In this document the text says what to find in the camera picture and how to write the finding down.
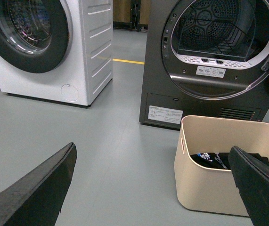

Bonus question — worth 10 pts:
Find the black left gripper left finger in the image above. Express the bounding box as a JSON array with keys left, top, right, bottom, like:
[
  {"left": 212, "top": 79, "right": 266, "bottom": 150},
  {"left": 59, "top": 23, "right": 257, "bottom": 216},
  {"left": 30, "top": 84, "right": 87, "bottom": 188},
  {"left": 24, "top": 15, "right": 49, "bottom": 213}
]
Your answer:
[{"left": 0, "top": 142, "right": 77, "bottom": 226}]

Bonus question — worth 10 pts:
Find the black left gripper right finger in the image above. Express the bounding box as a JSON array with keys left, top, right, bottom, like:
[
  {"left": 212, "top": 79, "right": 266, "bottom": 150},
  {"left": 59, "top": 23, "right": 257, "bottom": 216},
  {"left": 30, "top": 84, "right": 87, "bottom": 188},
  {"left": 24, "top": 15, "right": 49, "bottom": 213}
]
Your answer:
[{"left": 228, "top": 146, "right": 269, "bottom": 226}]

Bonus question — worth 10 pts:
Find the beige plastic laundry hamper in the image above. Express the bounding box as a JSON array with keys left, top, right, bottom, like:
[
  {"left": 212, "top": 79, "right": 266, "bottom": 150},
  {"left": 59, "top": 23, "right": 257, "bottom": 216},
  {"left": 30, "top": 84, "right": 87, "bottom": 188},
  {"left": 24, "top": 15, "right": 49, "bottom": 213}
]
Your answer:
[{"left": 174, "top": 115, "right": 269, "bottom": 217}]

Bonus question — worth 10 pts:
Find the white front-load washing machine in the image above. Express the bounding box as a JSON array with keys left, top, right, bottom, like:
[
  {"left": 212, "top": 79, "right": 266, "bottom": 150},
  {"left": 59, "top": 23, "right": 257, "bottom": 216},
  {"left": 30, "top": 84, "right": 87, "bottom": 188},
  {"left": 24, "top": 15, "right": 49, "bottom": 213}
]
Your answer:
[{"left": 0, "top": 0, "right": 113, "bottom": 106}]

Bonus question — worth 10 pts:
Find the black printed t-shirt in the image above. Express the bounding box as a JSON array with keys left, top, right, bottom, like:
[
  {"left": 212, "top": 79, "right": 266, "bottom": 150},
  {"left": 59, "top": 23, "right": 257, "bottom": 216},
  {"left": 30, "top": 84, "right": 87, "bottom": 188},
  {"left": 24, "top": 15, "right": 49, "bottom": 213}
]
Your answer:
[{"left": 190, "top": 152, "right": 269, "bottom": 170}]

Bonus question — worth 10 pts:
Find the dark grey tumble dryer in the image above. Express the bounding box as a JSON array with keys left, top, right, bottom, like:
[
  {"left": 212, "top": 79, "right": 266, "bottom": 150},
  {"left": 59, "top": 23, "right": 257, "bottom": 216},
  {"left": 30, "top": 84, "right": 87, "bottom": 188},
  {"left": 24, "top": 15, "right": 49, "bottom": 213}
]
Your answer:
[{"left": 139, "top": 0, "right": 269, "bottom": 129}]

